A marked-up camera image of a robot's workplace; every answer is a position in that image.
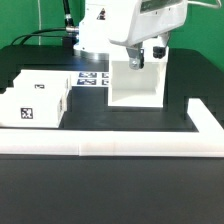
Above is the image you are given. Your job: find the white drawer tray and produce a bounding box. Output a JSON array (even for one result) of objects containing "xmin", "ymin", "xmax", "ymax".
[
  {"xmin": 12, "ymin": 69, "xmax": 73, "ymax": 112},
  {"xmin": 0, "ymin": 88, "xmax": 67, "ymax": 128}
]

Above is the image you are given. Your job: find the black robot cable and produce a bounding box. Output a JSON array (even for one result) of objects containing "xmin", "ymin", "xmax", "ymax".
[{"xmin": 10, "ymin": 0, "xmax": 80, "ymax": 46}]

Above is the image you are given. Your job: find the white front drawer tray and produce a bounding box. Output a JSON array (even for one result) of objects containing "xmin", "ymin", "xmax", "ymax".
[{"xmin": 0, "ymin": 88, "xmax": 67, "ymax": 128}]

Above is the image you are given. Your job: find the white foam L-shaped fence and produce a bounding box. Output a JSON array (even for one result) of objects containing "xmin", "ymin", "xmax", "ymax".
[{"xmin": 0, "ymin": 98, "xmax": 224, "ymax": 157}]

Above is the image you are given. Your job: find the white drawer cabinet box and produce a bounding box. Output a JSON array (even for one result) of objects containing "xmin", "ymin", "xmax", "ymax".
[{"xmin": 108, "ymin": 46, "xmax": 168, "ymax": 108}]

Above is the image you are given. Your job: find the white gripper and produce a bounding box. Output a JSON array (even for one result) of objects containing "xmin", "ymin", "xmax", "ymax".
[{"xmin": 107, "ymin": 0, "xmax": 187, "ymax": 70}]

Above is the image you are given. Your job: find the white marker tag sheet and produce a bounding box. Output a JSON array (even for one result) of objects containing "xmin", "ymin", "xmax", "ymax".
[{"xmin": 71, "ymin": 71, "xmax": 109, "ymax": 87}]

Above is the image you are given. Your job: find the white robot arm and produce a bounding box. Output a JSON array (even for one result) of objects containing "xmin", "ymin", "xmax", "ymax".
[{"xmin": 74, "ymin": 0, "xmax": 187, "ymax": 70}]

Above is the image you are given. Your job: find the white rear drawer tray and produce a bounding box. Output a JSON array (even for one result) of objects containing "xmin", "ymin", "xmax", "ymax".
[{"xmin": 12, "ymin": 69, "xmax": 73, "ymax": 112}]

